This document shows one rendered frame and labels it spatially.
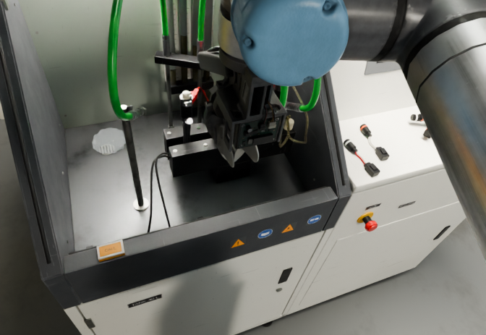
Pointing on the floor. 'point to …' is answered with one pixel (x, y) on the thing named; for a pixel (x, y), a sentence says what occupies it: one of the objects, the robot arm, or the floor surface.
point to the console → (379, 202)
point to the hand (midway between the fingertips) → (231, 152)
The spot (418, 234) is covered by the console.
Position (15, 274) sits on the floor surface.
